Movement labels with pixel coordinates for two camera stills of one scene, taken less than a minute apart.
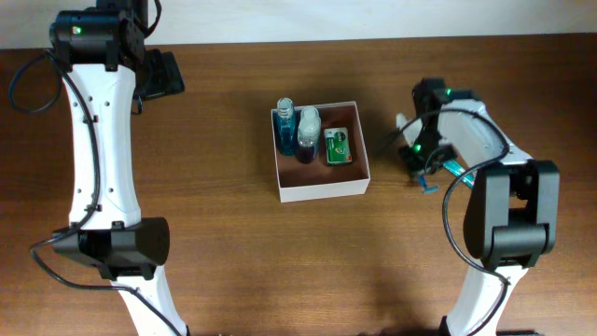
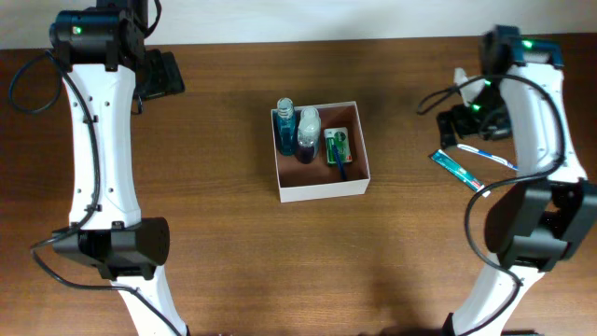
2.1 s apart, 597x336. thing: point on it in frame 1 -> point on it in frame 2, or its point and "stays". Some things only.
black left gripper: x=168 y=77 stays
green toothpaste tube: x=456 y=169 stays
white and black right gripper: x=417 y=166 -> x=463 y=126
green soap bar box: x=338 y=146 stays
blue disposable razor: x=427 y=189 -> x=339 y=160
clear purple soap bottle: x=309 y=133 stays
